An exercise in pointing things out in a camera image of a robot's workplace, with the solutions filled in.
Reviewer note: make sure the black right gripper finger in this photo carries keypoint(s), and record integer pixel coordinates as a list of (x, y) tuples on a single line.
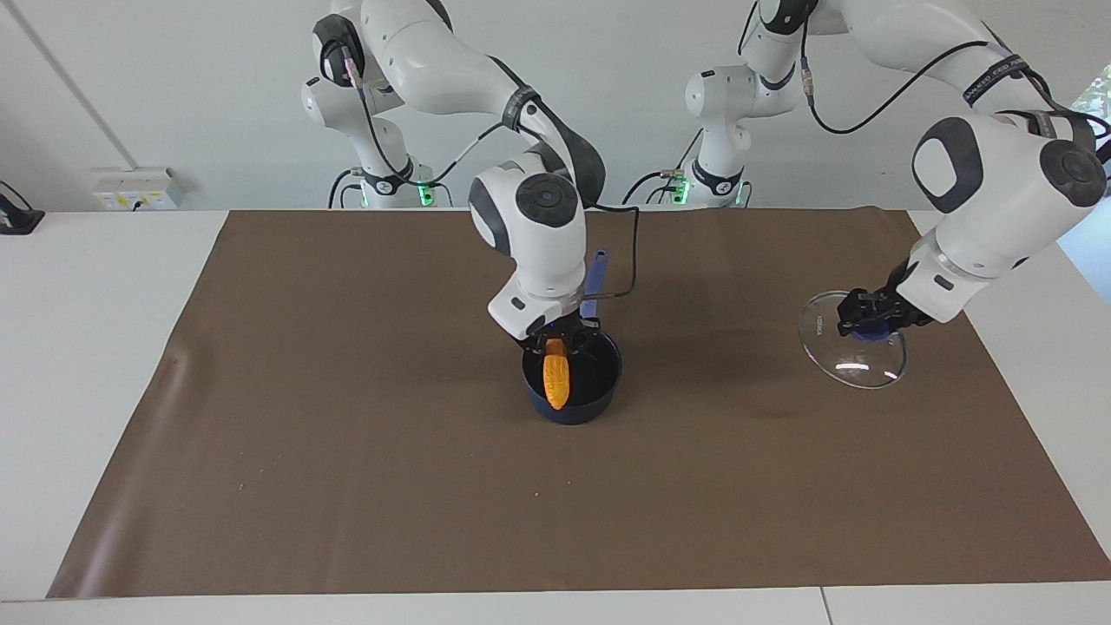
[(536, 345), (580, 345)]

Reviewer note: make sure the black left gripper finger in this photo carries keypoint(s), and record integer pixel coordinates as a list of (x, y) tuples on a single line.
[(855, 328), (849, 304)]

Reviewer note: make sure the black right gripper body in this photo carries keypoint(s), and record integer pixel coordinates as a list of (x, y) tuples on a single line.
[(568, 328)]

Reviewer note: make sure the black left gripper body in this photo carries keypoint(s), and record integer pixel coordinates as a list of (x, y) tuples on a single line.
[(898, 308)]

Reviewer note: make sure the glass lid with purple knob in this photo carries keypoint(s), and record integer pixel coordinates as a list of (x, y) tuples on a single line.
[(855, 365)]

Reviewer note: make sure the yellow toy corn cob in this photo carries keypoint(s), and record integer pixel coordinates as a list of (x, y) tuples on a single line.
[(556, 378)]

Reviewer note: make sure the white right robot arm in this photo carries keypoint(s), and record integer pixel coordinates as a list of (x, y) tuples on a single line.
[(529, 226)]

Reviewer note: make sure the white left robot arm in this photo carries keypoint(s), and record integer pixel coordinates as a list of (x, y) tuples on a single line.
[(989, 174)]

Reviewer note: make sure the brown table mat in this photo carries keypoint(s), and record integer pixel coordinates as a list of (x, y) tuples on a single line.
[(391, 486)]

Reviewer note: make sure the black device at table edge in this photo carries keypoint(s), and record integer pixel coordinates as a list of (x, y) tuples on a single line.
[(16, 219)]

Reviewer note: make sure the white wall power outlet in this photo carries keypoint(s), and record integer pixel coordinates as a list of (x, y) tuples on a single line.
[(139, 189)]

